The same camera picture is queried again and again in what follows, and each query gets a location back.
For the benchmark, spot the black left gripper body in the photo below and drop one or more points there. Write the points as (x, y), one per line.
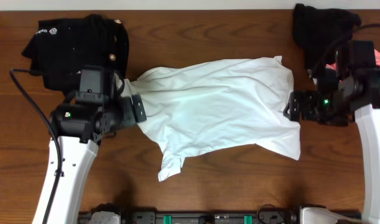
(122, 112)

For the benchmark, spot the black crumpled garment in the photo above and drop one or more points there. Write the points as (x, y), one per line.
(313, 30)

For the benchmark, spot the black jacket with gold buttons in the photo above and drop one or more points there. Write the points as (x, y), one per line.
(62, 47)

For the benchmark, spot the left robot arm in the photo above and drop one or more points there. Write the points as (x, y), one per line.
(77, 132)

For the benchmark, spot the pink crumpled garment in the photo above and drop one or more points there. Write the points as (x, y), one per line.
(376, 59)

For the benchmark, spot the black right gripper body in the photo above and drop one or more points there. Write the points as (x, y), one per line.
(326, 109)

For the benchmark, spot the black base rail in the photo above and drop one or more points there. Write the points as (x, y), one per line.
(109, 213)

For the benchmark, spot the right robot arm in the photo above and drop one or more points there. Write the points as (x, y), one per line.
(344, 96)

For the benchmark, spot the white t-shirt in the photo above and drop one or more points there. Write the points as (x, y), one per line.
(216, 105)

